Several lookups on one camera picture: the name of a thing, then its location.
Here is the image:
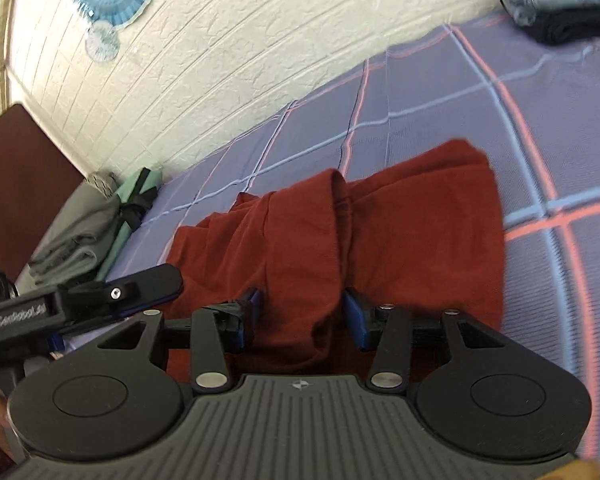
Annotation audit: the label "dark brown headboard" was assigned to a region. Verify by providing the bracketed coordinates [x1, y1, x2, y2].
[0, 104, 83, 280]

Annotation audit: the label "grey patterned pillow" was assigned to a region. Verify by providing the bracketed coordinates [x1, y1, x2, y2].
[16, 172, 121, 294]

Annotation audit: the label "dark red pants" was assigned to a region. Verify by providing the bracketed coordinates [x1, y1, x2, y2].
[164, 139, 505, 374]

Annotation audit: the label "folded grey garment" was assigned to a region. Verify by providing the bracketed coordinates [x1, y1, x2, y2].
[29, 195, 121, 286]

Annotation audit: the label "purple plaid bed sheet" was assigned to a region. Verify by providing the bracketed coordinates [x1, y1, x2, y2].
[110, 14, 600, 460]

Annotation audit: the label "folded black garment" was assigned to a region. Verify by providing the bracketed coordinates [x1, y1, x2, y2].
[521, 8, 600, 47]

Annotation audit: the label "light blue wall fan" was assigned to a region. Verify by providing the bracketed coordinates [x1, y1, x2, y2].
[85, 21, 120, 63]

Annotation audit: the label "green pillow with black strap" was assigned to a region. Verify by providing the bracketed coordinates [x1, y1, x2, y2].
[95, 167, 162, 281]

